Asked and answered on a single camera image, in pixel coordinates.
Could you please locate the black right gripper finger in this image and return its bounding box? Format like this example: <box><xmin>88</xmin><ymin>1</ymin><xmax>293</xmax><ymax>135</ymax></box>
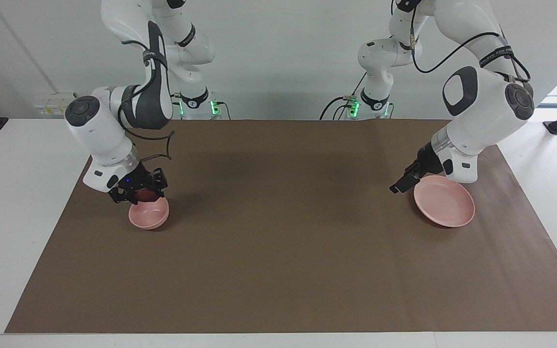
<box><xmin>108</xmin><ymin>188</ymin><xmax>134</xmax><ymax>204</ymax></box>
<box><xmin>152</xmin><ymin>168</ymin><xmax>169</xmax><ymax>196</ymax></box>

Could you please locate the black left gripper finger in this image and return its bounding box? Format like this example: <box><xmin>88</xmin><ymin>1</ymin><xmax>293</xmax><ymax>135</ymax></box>
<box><xmin>391</xmin><ymin>164</ymin><xmax>420</xmax><ymax>190</ymax></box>
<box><xmin>391</xmin><ymin>172</ymin><xmax>424</xmax><ymax>193</ymax></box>

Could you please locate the red apple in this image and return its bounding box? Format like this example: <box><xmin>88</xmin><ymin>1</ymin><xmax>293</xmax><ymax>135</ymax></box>
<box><xmin>133</xmin><ymin>189</ymin><xmax>161</xmax><ymax>203</ymax></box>

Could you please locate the pink bowl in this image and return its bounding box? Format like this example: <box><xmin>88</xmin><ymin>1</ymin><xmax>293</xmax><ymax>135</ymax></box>
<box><xmin>128</xmin><ymin>195</ymin><xmax>170</xmax><ymax>231</ymax></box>

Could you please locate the pink plate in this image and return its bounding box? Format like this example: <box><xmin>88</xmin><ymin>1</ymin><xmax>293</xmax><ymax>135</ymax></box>
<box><xmin>413</xmin><ymin>175</ymin><xmax>476</xmax><ymax>228</ymax></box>

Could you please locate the brown paper table mat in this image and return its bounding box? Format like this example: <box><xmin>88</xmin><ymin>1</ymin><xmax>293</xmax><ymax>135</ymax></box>
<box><xmin>4</xmin><ymin>119</ymin><xmax>557</xmax><ymax>334</ymax></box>

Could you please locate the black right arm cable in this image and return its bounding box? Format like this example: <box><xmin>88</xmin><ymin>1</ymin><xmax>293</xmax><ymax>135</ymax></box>
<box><xmin>118</xmin><ymin>36</ymin><xmax>176</xmax><ymax>163</ymax></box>

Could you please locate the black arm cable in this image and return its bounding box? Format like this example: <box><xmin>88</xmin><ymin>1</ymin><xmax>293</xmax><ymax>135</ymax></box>
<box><xmin>118</xmin><ymin>36</ymin><xmax>176</xmax><ymax>163</ymax></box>
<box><xmin>409</xmin><ymin>0</ymin><xmax>532</xmax><ymax>84</ymax></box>

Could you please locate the black left base cable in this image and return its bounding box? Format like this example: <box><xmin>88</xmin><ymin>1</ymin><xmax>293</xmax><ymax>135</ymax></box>
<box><xmin>320</xmin><ymin>96</ymin><xmax>357</xmax><ymax>120</ymax></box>

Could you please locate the white wall socket box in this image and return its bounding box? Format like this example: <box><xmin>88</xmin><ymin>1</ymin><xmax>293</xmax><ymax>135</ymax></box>
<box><xmin>33</xmin><ymin>92</ymin><xmax>86</xmax><ymax>117</ymax></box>

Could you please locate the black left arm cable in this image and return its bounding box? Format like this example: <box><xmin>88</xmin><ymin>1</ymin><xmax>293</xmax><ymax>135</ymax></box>
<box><xmin>409</xmin><ymin>0</ymin><xmax>532</xmax><ymax>84</ymax></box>

